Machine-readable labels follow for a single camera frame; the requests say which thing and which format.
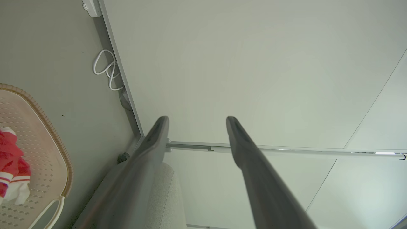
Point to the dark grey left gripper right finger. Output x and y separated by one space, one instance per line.
257 178

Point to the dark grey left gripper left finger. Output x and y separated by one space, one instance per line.
140 171

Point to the red and white garment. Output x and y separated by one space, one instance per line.
12 159

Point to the grey fabric sofa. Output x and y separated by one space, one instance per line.
168 197

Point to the beige perforated laundry basket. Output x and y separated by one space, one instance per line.
41 152

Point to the large white partition panel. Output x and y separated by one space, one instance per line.
222 63

